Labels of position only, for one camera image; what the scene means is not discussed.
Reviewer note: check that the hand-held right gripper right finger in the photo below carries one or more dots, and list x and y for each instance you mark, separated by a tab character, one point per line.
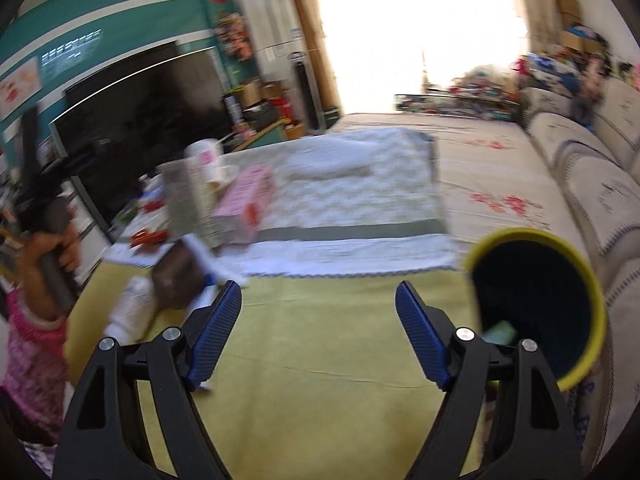
417	332

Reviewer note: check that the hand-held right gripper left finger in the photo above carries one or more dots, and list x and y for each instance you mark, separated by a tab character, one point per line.
215	332

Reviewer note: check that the yellow trash bin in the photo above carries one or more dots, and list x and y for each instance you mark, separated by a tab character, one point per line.
530	290

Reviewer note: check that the person's left hand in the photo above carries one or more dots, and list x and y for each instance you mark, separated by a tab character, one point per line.
32	272

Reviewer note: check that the white drawer unit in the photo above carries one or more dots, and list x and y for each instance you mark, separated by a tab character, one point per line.
90	230

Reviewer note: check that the brown wrapper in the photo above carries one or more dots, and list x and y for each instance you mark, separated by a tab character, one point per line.
177	277

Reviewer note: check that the green wrapper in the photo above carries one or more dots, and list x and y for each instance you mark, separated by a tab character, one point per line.
500	332

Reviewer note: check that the white plastic bottle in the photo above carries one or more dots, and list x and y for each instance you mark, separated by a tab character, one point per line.
130	310

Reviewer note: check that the small red packet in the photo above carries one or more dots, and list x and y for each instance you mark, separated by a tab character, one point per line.
149	238

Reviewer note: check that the large black television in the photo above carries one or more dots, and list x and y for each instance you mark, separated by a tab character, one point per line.
145	125

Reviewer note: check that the grey paper carton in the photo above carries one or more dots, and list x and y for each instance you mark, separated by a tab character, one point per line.
187	200

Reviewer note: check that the pink box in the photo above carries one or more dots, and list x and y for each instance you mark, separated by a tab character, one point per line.
245	200

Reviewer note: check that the chevron patterned tablecloth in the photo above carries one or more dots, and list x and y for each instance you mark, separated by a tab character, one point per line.
350	200

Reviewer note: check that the white pink printed cup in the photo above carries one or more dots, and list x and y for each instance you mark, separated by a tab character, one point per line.
202	155

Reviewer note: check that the beige floral floor mat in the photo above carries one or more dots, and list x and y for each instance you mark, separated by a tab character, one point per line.
500	180

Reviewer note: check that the white folded cloth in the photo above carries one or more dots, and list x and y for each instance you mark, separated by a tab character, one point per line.
327	166

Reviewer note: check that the black box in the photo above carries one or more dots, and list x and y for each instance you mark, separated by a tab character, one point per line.
260	116

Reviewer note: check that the green box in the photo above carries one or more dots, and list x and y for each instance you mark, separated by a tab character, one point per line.
331	120

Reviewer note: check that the red canister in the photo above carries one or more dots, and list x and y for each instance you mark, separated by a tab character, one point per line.
282	110

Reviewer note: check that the beige sofa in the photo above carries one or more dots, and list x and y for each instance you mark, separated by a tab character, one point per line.
580	160

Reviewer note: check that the open cardboard box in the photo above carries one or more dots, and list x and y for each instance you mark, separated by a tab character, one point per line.
260	92

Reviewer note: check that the black tower fan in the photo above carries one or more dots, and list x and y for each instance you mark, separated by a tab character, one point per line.
306	92

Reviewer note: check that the hanging flower decoration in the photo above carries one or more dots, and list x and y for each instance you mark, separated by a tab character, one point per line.
235	35

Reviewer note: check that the white standing air conditioner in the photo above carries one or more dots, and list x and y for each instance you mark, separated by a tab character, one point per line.
272	30

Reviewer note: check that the pile of plush toys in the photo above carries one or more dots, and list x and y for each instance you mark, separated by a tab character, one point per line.
555	72

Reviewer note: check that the beige embroidered curtains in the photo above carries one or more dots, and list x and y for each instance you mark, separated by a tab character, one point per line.
425	35

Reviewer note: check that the stacked cardboard boxes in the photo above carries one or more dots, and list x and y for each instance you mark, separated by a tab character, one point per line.
575	25

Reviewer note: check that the wall picture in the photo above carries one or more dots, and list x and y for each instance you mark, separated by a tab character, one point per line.
20	87

